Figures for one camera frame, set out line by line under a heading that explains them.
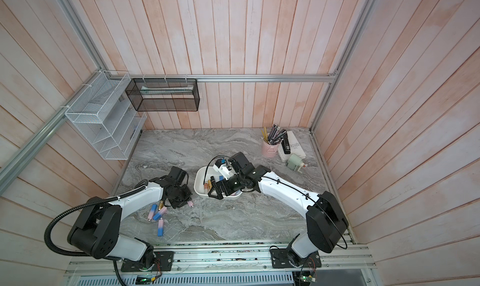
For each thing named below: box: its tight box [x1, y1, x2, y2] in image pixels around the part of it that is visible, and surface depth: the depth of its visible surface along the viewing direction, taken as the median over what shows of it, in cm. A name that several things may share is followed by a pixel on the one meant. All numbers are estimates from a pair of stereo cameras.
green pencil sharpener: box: [286, 152, 309, 174], surface depth 100 cm
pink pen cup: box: [261, 140, 279, 158], surface depth 103 cm
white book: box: [277, 130, 307, 162], surface depth 110 cm
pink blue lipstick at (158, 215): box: [152, 206, 168, 222], surface depth 87 cm
